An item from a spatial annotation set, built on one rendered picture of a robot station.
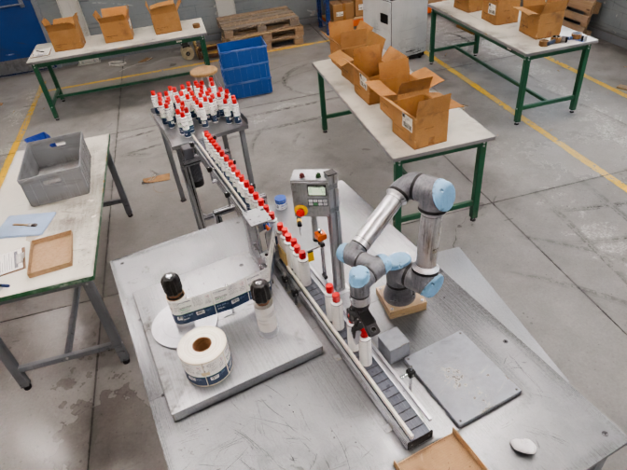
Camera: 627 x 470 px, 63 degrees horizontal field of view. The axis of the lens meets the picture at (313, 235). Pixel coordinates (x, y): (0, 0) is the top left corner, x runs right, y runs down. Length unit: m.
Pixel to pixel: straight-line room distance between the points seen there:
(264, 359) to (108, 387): 1.56
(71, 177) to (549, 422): 3.14
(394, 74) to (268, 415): 3.04
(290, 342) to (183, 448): 0.60
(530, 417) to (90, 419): 2.45
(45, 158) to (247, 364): 2.72
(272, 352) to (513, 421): 0.98
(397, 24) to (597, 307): 4.83
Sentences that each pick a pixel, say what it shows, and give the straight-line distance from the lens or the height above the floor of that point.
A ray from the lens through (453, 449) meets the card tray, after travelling 2.05.
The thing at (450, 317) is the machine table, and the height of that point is 0.83.
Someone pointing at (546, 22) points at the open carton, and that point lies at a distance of 6.04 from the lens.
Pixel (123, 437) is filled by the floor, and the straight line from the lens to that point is 3.33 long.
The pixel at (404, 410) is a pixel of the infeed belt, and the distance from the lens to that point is 2.06.
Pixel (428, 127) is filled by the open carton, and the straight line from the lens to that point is 3.77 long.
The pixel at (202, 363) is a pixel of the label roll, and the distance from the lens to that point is 2.11.
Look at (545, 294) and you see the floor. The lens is 3.87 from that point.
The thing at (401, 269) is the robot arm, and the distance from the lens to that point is 2.27.
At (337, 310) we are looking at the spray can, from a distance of 2.20.
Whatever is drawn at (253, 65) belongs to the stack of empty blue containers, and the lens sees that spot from 6.88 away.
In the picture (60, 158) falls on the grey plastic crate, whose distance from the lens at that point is 4.42.
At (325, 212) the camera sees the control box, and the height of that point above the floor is 1.32.
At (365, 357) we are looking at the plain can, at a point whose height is 0.94.
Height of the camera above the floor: 2.60
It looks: 38 degrees down
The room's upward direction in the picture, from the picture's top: 7 degrees counter-clockwise
